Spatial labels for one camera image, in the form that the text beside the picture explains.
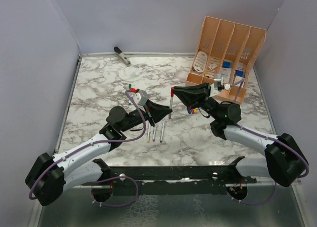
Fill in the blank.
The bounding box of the white marker purple end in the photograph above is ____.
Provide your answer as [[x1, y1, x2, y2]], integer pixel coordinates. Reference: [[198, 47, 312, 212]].
[[152, 126, 156, 142]]

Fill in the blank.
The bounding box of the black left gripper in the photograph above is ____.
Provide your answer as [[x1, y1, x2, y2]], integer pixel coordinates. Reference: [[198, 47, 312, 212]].
[[120, 99, 172, 132]]

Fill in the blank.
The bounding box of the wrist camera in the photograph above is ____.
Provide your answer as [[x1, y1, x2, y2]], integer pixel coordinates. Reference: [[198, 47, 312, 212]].
[[212, 73, 231, 95], [133, 90, 149, 107]]

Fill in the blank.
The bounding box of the white red card box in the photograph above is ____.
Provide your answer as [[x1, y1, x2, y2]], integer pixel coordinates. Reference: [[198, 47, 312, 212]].
[[234, 70, 244, 83]]

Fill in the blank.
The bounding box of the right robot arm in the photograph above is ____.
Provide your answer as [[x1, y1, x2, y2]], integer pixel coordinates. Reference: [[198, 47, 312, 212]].
[[170, 83, 309, 187]]

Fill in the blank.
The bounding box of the grey stapler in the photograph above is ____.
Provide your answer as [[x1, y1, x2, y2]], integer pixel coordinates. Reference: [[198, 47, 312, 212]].
[[113, 46, 131, 67]]

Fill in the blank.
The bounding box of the white marker orange end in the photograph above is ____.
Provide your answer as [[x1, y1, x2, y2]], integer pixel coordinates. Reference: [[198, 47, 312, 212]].
[[147, 125, 151, 143]]

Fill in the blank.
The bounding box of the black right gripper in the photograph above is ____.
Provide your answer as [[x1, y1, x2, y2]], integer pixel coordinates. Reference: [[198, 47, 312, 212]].
[[172, 82, 220, 120]]

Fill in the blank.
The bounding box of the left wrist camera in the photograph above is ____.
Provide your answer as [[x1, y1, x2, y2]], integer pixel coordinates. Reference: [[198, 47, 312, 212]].
[[133, 90, 149, 107]]

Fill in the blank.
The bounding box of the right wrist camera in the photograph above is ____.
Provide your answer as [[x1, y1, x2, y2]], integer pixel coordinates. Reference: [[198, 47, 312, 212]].
[[212, 73, 231, 95]]

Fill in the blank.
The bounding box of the white marker blue end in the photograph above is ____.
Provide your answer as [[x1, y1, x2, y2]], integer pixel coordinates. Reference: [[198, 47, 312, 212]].
[[159, 119, 165, 143]]

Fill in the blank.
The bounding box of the white marker green end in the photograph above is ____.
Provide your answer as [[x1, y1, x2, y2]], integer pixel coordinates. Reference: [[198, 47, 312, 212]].
[[128, 83, 132, 105]]

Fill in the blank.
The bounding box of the blue white box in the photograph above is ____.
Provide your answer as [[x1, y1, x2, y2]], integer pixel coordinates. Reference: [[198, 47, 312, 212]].
[[222, 61, 232, 68]]

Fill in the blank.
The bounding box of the white oval perforated plate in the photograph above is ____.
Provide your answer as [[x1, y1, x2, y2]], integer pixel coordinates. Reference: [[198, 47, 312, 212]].
[[193, 51, 208, 73]]

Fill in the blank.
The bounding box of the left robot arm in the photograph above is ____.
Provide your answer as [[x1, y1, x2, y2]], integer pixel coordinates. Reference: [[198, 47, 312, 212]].
[[25, 100, 172, 206]]

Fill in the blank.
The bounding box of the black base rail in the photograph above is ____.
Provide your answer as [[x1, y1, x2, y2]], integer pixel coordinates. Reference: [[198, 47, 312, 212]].
[[89, 157, 256, 201]]

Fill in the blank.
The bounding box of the peach desk organizer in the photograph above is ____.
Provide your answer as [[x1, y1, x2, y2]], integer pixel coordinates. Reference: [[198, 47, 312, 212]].
[[185, 16, 266, 104]]

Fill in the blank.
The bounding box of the white marker red end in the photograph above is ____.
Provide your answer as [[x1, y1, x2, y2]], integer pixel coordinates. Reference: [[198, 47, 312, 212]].
[[168, 93, 174, 119]]

